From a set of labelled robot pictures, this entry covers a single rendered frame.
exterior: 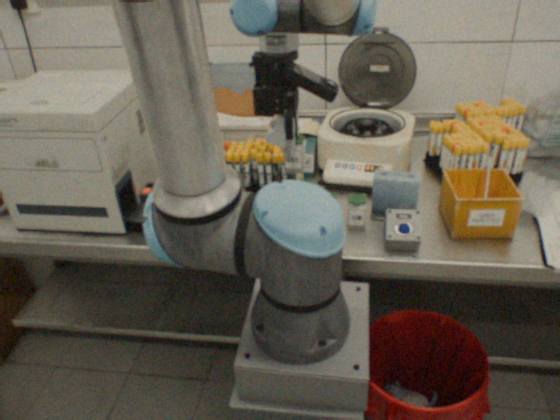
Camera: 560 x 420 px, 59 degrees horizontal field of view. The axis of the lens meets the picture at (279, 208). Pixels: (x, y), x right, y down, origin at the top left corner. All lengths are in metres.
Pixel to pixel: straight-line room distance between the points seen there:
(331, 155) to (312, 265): 0.68
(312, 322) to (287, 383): 0.11
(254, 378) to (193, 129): 0.38
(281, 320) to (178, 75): 0.36
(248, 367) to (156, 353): 1.39
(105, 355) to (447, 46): 1.67
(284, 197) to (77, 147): 0.58
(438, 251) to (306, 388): 0.46
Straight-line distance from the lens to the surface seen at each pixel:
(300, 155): 1.02
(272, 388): 0.77
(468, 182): 1.20
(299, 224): 0.60
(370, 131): 1.33
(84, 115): 1.07
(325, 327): 0.72
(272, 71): 0.98
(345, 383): 0.74
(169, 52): 0.52
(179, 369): 2.03
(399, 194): 1.14
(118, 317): 1.90
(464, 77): 1.60
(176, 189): 0.62
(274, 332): 0.72
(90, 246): 1.19
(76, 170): 1.14
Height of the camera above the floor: 1.51
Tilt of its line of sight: 32 degrees down
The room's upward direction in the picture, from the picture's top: 3 degrees counter-clockwise
